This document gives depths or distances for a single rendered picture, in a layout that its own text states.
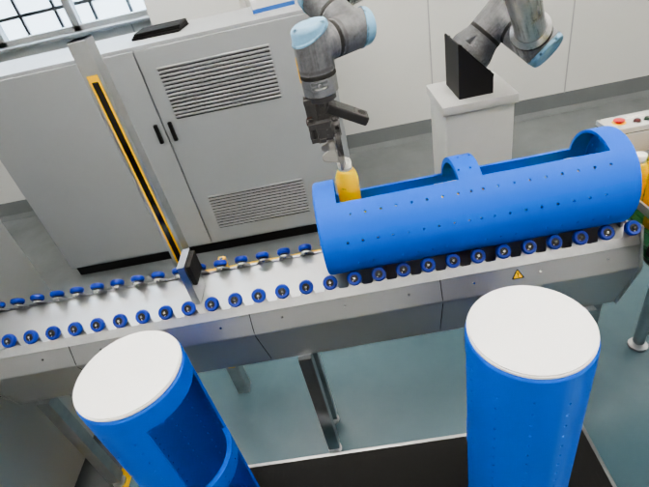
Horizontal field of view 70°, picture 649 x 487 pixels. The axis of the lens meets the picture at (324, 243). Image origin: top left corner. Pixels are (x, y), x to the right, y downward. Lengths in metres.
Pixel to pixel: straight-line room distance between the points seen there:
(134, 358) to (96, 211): 2.26
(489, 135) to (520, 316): 1.20
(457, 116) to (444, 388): 1.23
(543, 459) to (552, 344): 0.33
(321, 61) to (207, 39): 1.73
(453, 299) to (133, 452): 0.98
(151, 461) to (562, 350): 1.02
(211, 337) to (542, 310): 0.97
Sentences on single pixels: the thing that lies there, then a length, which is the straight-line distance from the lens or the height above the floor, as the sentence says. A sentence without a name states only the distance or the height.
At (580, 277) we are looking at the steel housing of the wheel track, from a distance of 1.62.
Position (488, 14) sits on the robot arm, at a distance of 2.18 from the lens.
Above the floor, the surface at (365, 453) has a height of 0.15.
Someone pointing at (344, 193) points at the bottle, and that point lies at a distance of 1.35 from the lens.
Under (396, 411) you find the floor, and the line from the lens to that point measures 2.26.
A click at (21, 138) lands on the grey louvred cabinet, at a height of 1.09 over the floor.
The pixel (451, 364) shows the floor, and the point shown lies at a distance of 2.40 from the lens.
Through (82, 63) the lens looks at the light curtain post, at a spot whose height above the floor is 1.64.
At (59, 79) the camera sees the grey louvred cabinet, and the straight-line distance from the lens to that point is 3.17.
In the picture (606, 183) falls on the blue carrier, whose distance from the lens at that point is 1.45.
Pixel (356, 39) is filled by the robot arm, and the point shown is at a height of 1.61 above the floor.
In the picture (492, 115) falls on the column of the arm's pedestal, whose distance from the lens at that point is 2.20.
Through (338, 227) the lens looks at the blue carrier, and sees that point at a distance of 1.28.
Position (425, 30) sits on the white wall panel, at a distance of 4.21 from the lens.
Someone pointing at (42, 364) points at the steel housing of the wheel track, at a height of 0.86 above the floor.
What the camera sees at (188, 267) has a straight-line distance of 1.49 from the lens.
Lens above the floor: 1.89
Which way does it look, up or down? 36 degrees down
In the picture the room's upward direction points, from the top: 13 degrees counter-clockwise
